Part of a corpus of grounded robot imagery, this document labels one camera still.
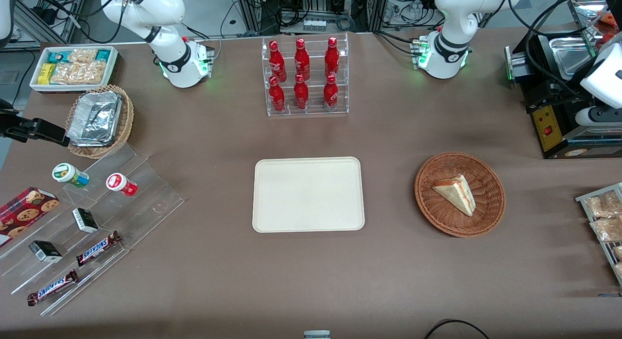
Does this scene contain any tray of packaged snacks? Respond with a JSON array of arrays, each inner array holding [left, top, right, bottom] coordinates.
[[575, 182, 622, 287]]

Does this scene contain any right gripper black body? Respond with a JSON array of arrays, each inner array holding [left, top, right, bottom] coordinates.
[[0, 99, 34, 139]]

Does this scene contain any red lid cup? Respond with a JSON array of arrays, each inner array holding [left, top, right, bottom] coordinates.
[[106, 173, 138, 198]]

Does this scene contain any red bottle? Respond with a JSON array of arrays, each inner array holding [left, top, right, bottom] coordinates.
[[294, 73, 310, 110], [269, 40, 287, 83], [325, 36, 340, 80], [294, 38, 311, 81], [269, 76, 286, 112], [323, 73, 339, 111]]

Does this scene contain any green lid cup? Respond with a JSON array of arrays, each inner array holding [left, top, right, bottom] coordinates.
[[52, 163, 90, 188]]

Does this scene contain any clear acrylic bottle rack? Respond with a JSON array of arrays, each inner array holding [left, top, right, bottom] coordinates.
[[261, 33, 349, 117]]

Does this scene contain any beige plastic tray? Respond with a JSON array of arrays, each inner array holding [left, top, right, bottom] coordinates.
[[252, 156, 366, 233]]

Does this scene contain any steel tray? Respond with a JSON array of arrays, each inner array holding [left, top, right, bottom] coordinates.
[[548, 35, 597, 81], [568, 0, 622, 38]]

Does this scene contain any triangular wrapped sandwich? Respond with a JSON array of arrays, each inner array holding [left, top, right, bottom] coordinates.
[[432, 174, 476, 217]]

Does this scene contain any black cable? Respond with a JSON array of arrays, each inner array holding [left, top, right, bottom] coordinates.
[[423, 319, 491, 339], [524, 0, 605, 87]]

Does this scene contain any clear acrylic stepped shelf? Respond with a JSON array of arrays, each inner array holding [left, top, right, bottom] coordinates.
[[0, 144, 186, 317]]

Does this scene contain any brown wicker basket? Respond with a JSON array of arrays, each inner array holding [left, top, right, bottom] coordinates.
[[414, 151, 507, 238]]

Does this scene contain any black sealing machine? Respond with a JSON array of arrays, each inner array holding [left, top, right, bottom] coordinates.
[[504, 31, 622, 160]]

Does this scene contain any aluminium foil container stack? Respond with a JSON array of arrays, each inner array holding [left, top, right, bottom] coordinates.
[[67, 91, 123, 148]]

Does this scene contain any small black box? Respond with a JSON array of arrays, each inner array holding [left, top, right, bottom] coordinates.
[[72, 208, 100, 234], [28, 240, 64, 264]]

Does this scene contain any Snickers bar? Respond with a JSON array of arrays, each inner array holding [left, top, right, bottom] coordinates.
[[75, 231, 122, 267], [27, 270, 80, 307]]

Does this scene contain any light wicker basket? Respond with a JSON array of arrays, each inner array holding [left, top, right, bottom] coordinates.
[[65, 85, 135, 159]]

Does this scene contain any white snack bin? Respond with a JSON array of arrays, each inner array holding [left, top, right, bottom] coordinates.
[[29, 46, 120, 94]]

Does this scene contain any red tartan cookie box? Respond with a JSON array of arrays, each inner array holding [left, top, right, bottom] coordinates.
[[0, 186, 61, 248]]

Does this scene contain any clear cracker bag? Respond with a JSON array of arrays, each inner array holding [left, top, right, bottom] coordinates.
[[50, 61, 107, 85], [68, 49, 99, 65]]

